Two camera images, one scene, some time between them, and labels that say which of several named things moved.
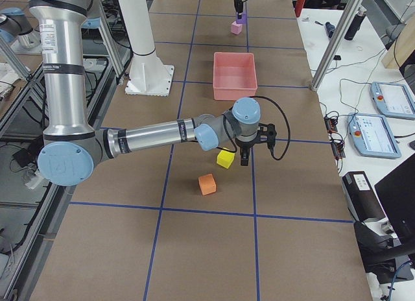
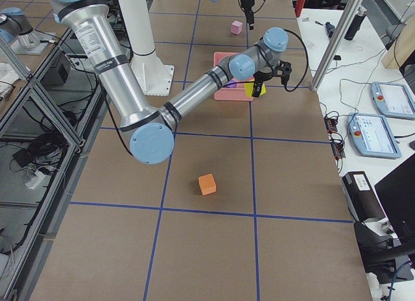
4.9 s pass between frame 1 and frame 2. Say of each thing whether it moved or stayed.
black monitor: stayed
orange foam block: stayed
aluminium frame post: stayed
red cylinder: stayed
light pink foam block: stayed
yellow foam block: moved
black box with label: stayed
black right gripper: moved
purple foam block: moved
